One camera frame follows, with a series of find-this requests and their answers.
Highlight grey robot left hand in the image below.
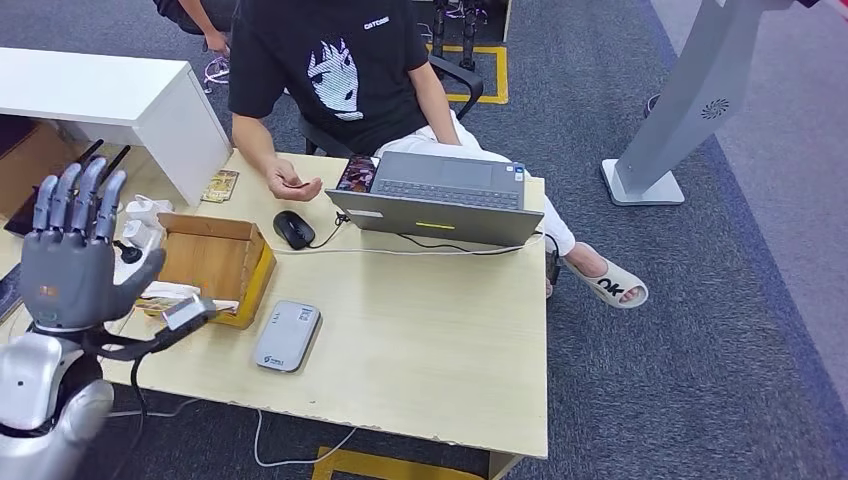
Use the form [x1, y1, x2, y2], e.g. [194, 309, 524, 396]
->
[18, 156, 167, 331]

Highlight person's right hand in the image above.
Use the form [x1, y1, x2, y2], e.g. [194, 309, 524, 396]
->
[264, 157, 324, 203]

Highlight white card sleeve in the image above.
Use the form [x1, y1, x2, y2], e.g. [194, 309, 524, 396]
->
[140, 281, 202, 301]

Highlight seated person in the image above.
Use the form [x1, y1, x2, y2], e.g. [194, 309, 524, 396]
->
[227, 0, 649, 311]

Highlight person in background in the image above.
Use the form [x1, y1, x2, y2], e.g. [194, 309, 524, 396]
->
[152, 0, 240, 54]

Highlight black computer mouse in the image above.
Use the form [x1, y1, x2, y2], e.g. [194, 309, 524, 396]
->
[272, 210, 317, 252]

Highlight dark smartphone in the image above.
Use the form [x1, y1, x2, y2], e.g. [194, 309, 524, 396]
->
[0, 264, 24, 323]

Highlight black power plug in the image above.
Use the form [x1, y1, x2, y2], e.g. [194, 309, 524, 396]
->
[112, 239, 144, 265]

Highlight phone with patterned case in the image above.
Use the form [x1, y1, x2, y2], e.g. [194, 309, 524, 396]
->
[335, 154, 380, 195]

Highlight black router with antennas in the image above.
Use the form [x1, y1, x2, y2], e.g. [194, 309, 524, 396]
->
[3, 139, 132, 238]

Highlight white charger plug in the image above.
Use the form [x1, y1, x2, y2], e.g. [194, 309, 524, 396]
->
[122, 218, 155, 248]
[125, 195, 175, 228]

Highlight white power strip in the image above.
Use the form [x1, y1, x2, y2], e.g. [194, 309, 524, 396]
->
[113, 221, 167, 283]

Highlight open cardboard box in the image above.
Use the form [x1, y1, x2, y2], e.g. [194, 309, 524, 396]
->
[135, 211, 278, 331]

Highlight brown cardboard carton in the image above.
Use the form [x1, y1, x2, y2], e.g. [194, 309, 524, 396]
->
[0, 117, 84, 200]

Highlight grey laptop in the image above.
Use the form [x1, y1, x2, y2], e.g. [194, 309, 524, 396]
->
[324, 150, 546, 248]

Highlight white desk shelf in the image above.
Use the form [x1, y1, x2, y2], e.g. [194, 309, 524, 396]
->
[0, 46, 233, 208]

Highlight black office chair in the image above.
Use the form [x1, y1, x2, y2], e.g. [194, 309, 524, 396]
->
[298, 54, 486, 158]

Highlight black stand legs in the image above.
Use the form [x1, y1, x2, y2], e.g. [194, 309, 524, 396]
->
[430, 0, 513, 73]

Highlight yellow floor tape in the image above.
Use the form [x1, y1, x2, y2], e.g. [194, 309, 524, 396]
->
[423, 43, 510, 106]

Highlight white slipper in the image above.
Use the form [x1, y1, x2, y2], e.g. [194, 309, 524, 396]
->
[563, 258, 651, 311]

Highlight grey kiosk stand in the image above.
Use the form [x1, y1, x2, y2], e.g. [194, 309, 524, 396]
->
[600, 0, 823, 207]

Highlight black mouse cable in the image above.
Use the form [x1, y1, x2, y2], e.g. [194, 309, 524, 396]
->
[307, 211, 352, 250]

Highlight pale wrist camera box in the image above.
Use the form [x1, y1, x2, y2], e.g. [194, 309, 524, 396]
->
[160, 294, 219, 333]

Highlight white floor cables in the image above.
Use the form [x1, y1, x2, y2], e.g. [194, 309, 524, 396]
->
[201, 54, 231, 94]

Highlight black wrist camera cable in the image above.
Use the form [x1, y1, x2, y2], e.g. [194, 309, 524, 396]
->
[129, 357, 150, 458]

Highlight black laptop cable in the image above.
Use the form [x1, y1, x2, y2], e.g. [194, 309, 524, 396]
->
[396, 231, 561, 263]

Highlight white hanging cable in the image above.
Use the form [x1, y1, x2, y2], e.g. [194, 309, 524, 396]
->
[253, 409, 359, 469]

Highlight yellow floor frame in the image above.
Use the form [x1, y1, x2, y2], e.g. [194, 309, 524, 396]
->
[311, 447, 485, 480]

